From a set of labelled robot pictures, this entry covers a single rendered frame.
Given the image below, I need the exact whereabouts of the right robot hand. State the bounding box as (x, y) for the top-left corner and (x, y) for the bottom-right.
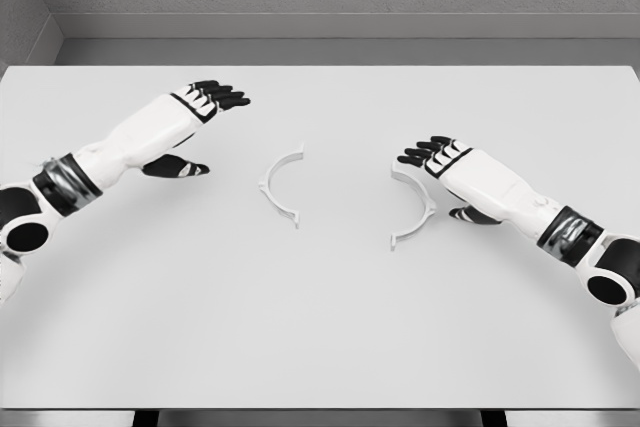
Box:
(395, 135), (546, 225)

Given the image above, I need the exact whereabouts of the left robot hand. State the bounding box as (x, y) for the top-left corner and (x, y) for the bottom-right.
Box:
(98, 79), (252, 179)

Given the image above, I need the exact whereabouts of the white half-ring pipe clamp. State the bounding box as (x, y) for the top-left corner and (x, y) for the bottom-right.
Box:
(258, 141), (306, 230)
(388, 160), (437, 252)

